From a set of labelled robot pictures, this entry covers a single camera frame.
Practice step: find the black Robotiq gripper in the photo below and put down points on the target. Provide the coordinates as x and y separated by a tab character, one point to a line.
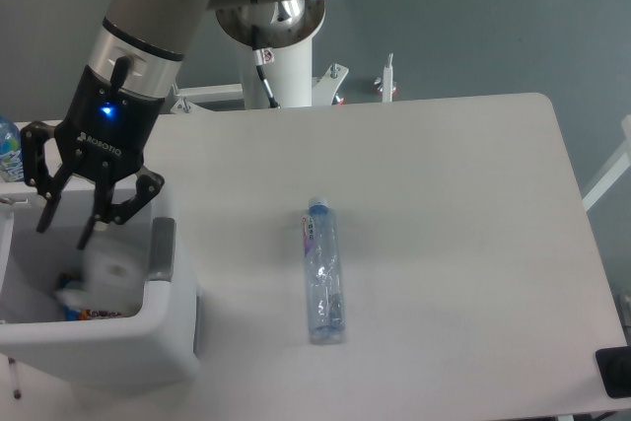
102	138

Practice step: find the white paper wrapper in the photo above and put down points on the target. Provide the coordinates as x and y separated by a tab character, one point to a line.
113	276

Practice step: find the clear plastic bottle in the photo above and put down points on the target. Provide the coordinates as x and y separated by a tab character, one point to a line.
323	274

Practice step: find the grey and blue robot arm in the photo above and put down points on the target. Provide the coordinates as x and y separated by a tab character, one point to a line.
138	52

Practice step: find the white plastic trash can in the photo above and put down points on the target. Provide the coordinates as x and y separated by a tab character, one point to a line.
156	346

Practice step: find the thin pen under trash can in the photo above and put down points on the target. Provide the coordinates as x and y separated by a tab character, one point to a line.
14	379

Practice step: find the blue labelled water bottle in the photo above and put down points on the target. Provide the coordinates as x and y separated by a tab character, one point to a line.
12	168

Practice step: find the blue snack packet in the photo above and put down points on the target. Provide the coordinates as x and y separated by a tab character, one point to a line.
98	313

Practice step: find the black device at table corner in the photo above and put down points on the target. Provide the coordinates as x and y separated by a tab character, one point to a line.
614	367

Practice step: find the white pedestal foot left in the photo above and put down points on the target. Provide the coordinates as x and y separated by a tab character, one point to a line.
188	100

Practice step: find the white pedestal foot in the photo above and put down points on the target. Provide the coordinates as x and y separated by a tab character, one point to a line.
326	88
385	85
188	100

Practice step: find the white pedestal foot middle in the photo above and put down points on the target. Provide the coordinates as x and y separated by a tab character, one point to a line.
326	88

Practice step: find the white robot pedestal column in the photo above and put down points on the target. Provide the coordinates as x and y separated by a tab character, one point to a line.
274	47

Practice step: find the white pedestal foot right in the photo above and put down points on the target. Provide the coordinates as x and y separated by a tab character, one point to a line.
385	85

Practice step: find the white frame leg right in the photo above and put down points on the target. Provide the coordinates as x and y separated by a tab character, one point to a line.
610	172

